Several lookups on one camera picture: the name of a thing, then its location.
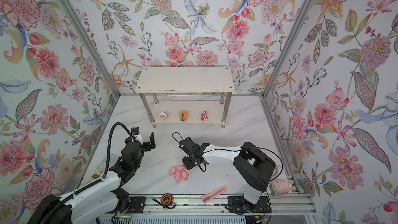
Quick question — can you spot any pink round pig toy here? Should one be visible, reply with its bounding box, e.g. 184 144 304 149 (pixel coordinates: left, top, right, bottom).
159 112 169 121

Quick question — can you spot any small red pink figurine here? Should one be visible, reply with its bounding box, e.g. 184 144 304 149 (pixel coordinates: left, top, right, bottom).
201 111 208 121

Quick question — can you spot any yellow-haired princess toy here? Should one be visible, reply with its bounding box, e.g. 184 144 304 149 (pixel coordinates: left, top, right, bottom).
179 110 189 122

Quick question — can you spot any white two-tier shelf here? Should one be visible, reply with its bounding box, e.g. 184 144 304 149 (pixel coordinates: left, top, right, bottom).
136 67 234 128

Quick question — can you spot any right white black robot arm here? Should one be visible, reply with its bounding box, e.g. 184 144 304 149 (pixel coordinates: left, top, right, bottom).
178 137 277 213

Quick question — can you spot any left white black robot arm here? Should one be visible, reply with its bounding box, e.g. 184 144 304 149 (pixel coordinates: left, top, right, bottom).
28 133 155 224

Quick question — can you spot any pink piglet toy cluster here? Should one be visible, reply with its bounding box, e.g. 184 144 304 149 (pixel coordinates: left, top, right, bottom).
169 165 188 182

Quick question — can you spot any yellow grey calculator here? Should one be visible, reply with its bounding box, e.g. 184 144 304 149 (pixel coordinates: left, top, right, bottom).
89 154 119 182

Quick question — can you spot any pink striped flat tool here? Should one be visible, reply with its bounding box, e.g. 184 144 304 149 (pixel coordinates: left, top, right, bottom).
201 186 228 204

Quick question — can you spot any black orange tape measure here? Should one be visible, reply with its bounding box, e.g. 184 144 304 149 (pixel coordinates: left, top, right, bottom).
152 194 176 209

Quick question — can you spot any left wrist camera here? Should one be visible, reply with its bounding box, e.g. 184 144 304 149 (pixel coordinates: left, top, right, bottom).
130 127 143 144

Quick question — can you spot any left black corrugated cable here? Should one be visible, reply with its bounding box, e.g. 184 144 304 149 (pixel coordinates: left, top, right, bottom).
102 122 134 179

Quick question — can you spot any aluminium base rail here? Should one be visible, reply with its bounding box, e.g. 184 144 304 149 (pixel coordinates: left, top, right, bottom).
120 194 316 217

